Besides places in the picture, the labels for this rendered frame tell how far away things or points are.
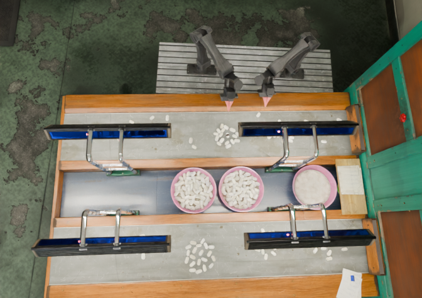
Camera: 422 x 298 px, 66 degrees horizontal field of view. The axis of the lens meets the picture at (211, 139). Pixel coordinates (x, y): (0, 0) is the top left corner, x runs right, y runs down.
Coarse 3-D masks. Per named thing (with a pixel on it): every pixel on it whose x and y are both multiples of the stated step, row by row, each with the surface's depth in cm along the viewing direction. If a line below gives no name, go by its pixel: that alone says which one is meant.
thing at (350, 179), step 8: (344, 168) 194; (352, 168) 194; (360, 168) 195; (344, 176) 193; (352, 176) 193; (360, 176) 193; (344, 184) 192; (352, 184) 192; (360, 184) 192; (344, 192) 190; (352, 192) 191; (360, 192) 191
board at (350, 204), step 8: (336, 160) 195; (344, 160) 196; (352, 160) 196; (336, 168) 195; (344, 200) 189; (352, 200) 190; (360, 200) 190; (344, 208) 188; (352, 208) 188; (360, 208) 189
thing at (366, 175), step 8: (352, 88) 205; (352, 96) 206; (352, 104) 206; (360, 160) 197; (368, 176) 188; (368, 184) 188; (368, 192) 188; (368, 200) 189; (368, 208) 189; (368, 216) 189; (384, 280) 174; (384, 288) 174; (376, 296) 182; (384, 296) 174
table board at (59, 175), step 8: (64, 96) 202; (64, 112) 199; (56, 168) 190; (56, 176) 189; (56, 184) 188; (56, 192) 187; (56, 200) 186; (56, 208) 185; (56, 216) 185; (48, 264) 177; (48, 272) 176; (48, 280) 175
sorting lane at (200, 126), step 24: (72, 120) 198; (96, 120) 199; (120, 120) 199; (144, 120) 200; (168, 120) 201; (192, 120) 202; (216, 120) 202; (240, 120) 203; (264, 120) 204; (288, 120) 204; (312, 120) 205; (72, 144) 194; (96, 144) 195; (144, 144) 196; (168, 144) 197; (192, 144) 198; (216, 144) 198; (240, 144) 199; (264, 144) 200; (312, 144) 201; (336, 144) 202
